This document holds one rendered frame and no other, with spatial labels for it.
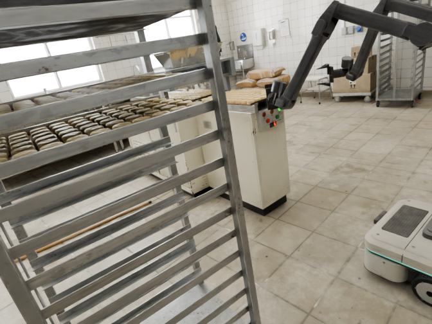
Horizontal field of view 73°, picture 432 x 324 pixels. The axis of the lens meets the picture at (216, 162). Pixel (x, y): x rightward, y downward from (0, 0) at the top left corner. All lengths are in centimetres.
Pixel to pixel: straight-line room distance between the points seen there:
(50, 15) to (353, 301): 168
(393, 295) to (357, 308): 21
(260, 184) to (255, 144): 32
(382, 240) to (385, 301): 29
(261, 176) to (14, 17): 179
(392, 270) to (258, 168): 100
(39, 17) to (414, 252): 166
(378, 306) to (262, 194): 100
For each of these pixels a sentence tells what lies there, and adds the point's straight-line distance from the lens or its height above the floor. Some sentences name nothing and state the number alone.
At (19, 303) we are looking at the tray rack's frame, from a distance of 82.
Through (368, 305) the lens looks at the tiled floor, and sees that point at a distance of 177.
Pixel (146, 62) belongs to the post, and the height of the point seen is 129.
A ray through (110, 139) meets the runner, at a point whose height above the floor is 113.
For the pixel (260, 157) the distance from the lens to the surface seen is 212.
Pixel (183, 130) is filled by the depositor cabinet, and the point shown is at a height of 68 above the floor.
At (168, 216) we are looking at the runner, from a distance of 86.
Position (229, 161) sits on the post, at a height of 97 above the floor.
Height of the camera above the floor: 130
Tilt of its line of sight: 22 degrees down
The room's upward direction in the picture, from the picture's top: 10 degrees counter-clockwise
